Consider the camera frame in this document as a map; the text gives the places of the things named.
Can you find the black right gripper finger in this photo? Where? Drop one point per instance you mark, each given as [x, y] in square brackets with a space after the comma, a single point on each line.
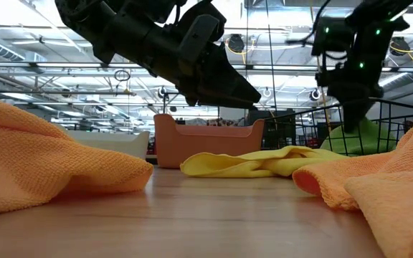
[354, 114]

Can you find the green microfiber towel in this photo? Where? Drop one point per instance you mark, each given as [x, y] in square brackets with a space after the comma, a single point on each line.
[375, 139]

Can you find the yellow microfiber towel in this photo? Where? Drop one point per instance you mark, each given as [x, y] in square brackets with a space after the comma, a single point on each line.
[246, 165]

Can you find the orange microfiber towel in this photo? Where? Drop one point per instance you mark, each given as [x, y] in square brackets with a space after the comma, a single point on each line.
[31, 161]
[389, 186]

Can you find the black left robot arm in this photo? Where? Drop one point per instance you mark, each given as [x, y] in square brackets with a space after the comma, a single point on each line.
[127, 32]

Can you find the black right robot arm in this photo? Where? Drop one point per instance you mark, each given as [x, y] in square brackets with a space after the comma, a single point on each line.
[371, 39]

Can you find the orange plastic basket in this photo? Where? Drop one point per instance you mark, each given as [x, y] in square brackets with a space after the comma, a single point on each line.
[210, 147]

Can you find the white plastic basket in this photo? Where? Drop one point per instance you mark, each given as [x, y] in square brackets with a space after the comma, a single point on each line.
[113, 143]

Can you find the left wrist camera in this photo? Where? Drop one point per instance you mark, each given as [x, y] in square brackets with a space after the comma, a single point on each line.
[203, 36]

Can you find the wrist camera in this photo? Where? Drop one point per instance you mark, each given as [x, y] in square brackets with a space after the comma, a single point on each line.
[332, 39]
[203, 36]

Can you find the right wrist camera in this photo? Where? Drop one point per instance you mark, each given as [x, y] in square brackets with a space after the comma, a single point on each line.
[332, 39]

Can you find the black overhead rail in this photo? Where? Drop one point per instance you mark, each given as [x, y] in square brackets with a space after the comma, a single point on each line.
[48, 64]

